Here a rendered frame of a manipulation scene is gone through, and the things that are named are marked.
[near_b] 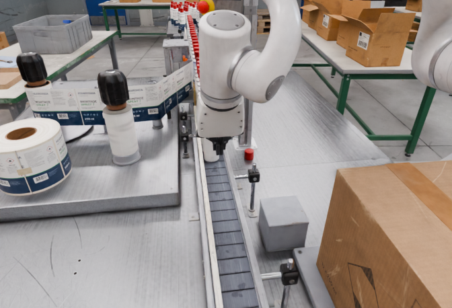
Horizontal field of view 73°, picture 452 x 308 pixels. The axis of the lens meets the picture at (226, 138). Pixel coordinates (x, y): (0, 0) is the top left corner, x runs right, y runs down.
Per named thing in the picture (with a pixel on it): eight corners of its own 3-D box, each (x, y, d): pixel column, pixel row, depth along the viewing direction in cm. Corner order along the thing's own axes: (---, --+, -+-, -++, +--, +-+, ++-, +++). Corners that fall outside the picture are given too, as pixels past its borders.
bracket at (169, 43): (163, 41, 140) (163, 38, 139) (187, 40, 141) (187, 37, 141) (163, 48, 128) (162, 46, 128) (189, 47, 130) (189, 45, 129)
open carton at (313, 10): (296, 26, 368) (300, -8, 349) (331, 25, 371) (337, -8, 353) (307, 32, 335) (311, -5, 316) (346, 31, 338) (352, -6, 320)
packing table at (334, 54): (281, 76, 449) (286, 19, 410) (335, 75, 449) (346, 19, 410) (325, 160, 258) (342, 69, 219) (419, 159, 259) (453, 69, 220)
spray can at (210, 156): (202, 155, 104) (200, 99, 94) (217, 153, 105) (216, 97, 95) (204, 164, 99) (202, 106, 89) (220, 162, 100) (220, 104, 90)
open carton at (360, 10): (320, 42, 294) (327, 0, 275) (374, 42, 296) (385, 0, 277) (337, 54, 255) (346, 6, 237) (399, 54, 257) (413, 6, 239)
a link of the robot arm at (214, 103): (242, 70, 61) (241, 81, 64) (198, 72, 60) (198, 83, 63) (249, 98, 56) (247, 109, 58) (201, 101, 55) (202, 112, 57)
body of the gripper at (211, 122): (244, 79, 63) (239, 118, 71) (194, 81, 62) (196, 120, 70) (250, 105, 58) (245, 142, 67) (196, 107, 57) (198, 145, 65)
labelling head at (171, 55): (168, 93, 153) (163, 40, 140) (194, 91, 154) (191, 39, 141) (167, 103, 141) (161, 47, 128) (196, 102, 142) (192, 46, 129)
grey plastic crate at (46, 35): (52, 39, 297) (45, 15, 286) (94, 38, 300) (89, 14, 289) (21, 55, 246) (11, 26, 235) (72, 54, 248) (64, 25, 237)
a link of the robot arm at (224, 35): (256, 86, 58) (220, 65, 62) (266, 21, 48) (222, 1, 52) (227, 108, 54) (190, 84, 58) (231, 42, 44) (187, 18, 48)
